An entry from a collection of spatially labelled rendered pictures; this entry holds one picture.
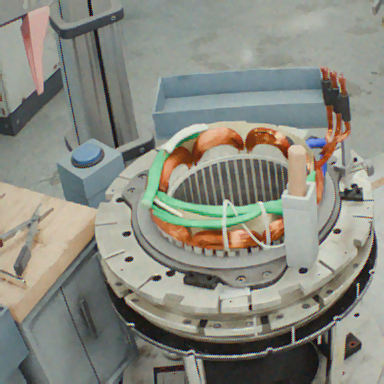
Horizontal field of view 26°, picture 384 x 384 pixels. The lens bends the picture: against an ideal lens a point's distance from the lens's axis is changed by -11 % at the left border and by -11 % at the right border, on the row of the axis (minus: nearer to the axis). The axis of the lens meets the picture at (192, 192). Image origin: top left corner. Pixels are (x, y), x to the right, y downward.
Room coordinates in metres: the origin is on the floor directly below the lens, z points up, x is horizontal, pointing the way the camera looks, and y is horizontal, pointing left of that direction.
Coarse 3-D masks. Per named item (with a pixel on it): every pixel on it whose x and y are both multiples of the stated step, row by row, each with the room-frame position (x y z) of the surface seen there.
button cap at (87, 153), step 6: (90, 144) 1.03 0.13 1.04; (78, 150) 1.02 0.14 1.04; (84, 150) 1.02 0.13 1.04; (90, 150) 1.02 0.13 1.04; (96, 150) 1.01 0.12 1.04; (78, 156) 1.01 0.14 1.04; (84, 156) 1.00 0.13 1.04; (90, 156) 1.00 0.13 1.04; (96, 156) 1.00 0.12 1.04; (78, 162) 1.00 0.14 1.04; (84, 162) 1.00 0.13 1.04; (90, 162) 1.00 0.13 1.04
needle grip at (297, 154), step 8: (296, 152) 0.66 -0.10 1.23; (304, 152) 0.66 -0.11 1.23; (296, 160) 0.66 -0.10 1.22; (304, 160) 0.66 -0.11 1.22; (296, 168) 0.66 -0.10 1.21; (304, 168) 0.66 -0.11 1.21; (296, 176) 0.66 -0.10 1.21; (304, 176) 0.66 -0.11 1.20; (288, 184) 0.67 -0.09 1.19; (296, 184) 0.66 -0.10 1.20; (304, 184) 0.66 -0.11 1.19; (288, 192) 0.67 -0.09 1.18; (296, 192) 0.66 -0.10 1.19; (304, 192) 0.66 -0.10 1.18
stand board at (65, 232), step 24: (0, 192) 0.93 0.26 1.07; (24, 192) 0.92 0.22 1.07; (0, 216) 0.88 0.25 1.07; (24, 216) 0.87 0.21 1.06; (48, 216) 0.86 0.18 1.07; (72, 216) 0.85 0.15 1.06; (24, 240) 0.82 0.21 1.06; (48, 240) 0.81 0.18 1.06; (72, 240) 0.80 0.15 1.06; (0, 264) 0.78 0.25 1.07; (48, 264) 0.77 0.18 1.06; (0, 288) 0.73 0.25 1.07; (48, 288) 0.75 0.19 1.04; (24, 312) 0.70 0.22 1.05
